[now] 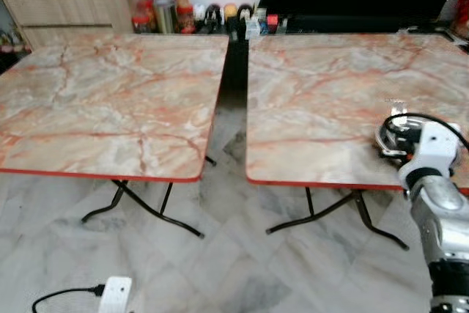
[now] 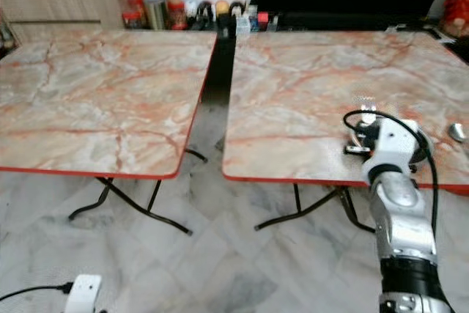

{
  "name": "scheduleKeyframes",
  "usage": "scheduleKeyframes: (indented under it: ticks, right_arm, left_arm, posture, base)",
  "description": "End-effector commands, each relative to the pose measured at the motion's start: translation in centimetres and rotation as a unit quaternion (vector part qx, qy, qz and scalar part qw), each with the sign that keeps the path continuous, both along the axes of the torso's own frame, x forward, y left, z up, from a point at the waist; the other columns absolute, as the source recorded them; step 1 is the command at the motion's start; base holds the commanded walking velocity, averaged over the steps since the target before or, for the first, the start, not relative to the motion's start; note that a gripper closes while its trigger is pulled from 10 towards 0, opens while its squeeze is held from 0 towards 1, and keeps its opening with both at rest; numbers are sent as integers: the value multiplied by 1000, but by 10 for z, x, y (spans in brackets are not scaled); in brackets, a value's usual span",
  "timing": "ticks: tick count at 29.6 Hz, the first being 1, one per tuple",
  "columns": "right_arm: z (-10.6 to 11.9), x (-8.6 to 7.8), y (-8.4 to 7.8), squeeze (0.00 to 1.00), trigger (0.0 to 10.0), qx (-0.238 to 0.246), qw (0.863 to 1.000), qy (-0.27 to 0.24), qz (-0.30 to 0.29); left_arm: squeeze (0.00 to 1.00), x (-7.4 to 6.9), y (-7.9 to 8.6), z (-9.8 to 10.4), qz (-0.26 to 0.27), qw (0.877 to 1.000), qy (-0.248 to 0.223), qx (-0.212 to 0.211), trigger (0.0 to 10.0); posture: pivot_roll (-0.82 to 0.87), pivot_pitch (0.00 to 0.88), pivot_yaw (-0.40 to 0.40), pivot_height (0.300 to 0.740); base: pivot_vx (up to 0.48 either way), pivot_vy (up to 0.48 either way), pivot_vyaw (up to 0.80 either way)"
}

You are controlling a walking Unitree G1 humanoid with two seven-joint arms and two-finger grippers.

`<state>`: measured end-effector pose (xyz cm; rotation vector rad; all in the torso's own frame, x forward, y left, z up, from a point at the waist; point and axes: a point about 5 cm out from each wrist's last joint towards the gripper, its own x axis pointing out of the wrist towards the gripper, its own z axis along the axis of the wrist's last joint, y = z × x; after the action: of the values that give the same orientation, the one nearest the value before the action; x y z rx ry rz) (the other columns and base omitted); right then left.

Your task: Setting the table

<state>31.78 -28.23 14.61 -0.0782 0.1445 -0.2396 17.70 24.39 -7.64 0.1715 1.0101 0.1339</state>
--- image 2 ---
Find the black handled bottle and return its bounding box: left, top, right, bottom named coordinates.
left=231, top=0, right=248, bottom=19
left=196, top=1, right=215, bottom=32

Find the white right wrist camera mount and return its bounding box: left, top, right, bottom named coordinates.
left=374, top=117, right=424, bottom=171

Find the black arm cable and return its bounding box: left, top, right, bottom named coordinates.
left=0, top=282, right=74, bottom=303
left=341, top=109, right=442, bottom=255

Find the steel bottle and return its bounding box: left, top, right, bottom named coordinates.
left=143, top=0, right=166, bottom=32

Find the small white bottle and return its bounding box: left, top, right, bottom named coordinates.
left=236, top=14, right=251, bottom=35

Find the yellow capped bottle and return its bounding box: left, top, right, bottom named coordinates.
left=215, top=0, right=231, bottom=19

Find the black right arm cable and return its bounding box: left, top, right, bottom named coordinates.
left=341, top=109, right=442, bottom=255

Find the round metal bowl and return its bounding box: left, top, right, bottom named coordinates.
left=346, top=111, right=435, bottom=163

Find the red figurine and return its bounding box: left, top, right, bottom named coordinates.
left=440, top=0, right=469, bottom=40

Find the small jar with red lid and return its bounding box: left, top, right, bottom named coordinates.
left=167, top=1, right=188, bottom=32

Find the light wooden cabinet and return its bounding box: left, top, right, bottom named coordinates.
left=0, top=0, right=139, bottom=44

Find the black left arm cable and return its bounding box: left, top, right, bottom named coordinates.
left=0, top=282, right=74, bottom=303

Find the low red jar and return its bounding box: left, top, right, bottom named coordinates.
left=123, top=11, right=144, bottom=30

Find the metal spoon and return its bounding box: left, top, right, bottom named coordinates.
left=448, top=124, right=468, bottom=144

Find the marble pattern folding table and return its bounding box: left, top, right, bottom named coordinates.
left=222, top=31, right=469, bottom=233
left=0, top=29, right=218, bottom=237

